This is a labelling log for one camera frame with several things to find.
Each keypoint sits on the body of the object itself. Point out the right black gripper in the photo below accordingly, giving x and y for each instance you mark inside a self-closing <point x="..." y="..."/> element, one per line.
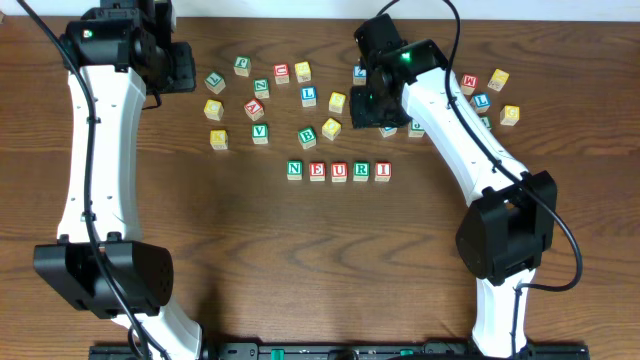
<point x="368" y="111"/>

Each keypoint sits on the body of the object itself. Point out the yellow S block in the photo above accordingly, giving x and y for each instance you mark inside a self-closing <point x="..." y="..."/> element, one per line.
<point x="336" y="102"/>

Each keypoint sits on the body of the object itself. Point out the green R block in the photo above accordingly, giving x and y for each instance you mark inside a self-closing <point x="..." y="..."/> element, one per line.
<point x="361" y="171"/>

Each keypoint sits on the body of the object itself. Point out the red I block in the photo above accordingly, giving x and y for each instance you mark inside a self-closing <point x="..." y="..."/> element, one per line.
<point x="383" y="171"/>

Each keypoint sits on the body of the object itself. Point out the red E block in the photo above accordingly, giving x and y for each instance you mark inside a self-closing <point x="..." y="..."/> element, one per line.
<point x="317" y="171"/>

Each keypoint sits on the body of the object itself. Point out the green N block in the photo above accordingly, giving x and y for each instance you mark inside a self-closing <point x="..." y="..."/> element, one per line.
<point x="294" y="170"/>

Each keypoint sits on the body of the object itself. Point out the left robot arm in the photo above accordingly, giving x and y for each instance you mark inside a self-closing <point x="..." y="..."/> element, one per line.
<point x="117" y="55"/>

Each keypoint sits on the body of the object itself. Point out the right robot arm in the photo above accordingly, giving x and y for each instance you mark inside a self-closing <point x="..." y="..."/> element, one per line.
<point x="507" y="226"/>

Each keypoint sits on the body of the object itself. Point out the blue T block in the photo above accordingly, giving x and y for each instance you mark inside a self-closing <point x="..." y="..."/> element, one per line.
<point x="388" y="131"/>

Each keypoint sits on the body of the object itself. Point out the blue 2 block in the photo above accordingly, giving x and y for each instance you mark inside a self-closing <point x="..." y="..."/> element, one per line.
<point x="359" y="76"/>

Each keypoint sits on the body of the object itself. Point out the yellow O block lower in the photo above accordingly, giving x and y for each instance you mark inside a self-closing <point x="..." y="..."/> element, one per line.
<point x="331" y="129"/>

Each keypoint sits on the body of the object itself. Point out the blue l block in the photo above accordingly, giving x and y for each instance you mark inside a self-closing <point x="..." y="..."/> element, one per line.
<point x="308" y="96"/>
<point x="480" y="103"/>

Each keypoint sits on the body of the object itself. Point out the green B block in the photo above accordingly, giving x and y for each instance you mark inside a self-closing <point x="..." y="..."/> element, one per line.
<point x="307" y="137"/>

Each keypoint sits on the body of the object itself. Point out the yellow block top row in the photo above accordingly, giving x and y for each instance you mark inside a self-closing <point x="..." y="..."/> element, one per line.
<point x="303" y="72"/>

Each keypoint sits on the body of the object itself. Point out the red M block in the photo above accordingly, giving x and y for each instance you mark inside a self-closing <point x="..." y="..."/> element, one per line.
<point x="468" y="84"/>

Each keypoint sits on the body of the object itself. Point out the blue L block right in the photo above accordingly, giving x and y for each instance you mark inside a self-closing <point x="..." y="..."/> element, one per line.
<point x="480" y="103"/>

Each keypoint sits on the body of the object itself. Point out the green Z block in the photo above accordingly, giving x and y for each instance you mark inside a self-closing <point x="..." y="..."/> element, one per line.
<point x="261" y="88"/>

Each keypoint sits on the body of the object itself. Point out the green 4 block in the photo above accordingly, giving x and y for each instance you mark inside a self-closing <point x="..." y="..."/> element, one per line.
<point x="487" y="122"/>

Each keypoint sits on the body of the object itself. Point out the green V block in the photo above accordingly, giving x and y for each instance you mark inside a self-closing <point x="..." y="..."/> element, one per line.
<point x="260" y="134"/>

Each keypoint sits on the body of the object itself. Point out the red A block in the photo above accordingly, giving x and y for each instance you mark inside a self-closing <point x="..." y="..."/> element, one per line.
<point x="254" y="109"/>

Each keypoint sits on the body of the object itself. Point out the yellow block far right top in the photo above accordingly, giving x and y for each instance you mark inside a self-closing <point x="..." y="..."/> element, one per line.
<point x="498" y="80"/>

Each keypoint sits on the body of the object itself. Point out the yellow G block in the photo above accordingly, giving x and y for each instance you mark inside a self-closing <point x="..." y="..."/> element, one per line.
<point x="509" y="115"/>

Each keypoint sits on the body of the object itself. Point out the yellow K block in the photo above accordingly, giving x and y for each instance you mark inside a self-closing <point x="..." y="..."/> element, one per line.
<point x="219" y="139"/>

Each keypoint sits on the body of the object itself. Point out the yellow C block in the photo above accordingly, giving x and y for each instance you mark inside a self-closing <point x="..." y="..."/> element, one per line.
<point x="214" y="110"/>

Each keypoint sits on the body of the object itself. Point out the green L block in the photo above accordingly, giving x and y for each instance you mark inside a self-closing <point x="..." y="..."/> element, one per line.
<point x="215" y="82"/>

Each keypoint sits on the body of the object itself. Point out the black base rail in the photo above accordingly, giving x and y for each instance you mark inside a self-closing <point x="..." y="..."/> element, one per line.
<point x="430" y="350"/>

